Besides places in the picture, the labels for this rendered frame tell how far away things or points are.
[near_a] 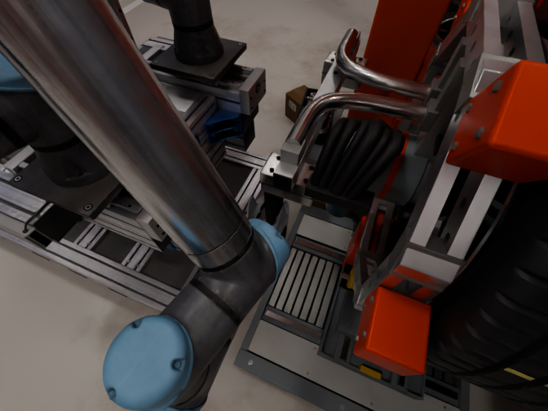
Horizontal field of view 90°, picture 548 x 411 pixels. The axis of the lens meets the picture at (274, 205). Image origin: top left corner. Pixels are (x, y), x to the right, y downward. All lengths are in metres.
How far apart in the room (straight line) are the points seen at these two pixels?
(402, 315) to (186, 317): 0.28
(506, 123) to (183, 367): 0.33
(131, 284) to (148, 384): 0.95
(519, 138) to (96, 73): 0.30
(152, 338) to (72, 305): 1.31
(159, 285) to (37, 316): 0.64
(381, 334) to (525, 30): 0.40
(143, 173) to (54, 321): 1.41
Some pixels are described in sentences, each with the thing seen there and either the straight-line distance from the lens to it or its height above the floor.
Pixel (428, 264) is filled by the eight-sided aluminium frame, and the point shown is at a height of 0.97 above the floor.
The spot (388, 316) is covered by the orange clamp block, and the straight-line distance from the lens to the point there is 0.43.
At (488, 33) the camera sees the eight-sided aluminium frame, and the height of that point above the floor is 1.12.
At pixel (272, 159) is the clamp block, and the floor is 0.95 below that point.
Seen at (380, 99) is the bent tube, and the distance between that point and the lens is 0.48.
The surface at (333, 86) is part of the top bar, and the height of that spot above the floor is 0.98.
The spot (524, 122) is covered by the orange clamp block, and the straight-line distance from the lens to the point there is 0.28.
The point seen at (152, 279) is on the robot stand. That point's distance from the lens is 1.20.
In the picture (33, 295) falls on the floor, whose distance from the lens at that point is 1.72.
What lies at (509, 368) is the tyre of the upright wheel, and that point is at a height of 0.92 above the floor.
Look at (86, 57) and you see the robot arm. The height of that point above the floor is 1.18.
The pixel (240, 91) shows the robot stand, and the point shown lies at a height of 0.77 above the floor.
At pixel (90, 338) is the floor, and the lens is 1.50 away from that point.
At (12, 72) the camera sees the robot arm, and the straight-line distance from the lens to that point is 0.59.
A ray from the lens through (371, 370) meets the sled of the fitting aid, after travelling 1.15.
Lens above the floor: 1.27
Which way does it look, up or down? 57 degrees down
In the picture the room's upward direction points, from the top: straight up
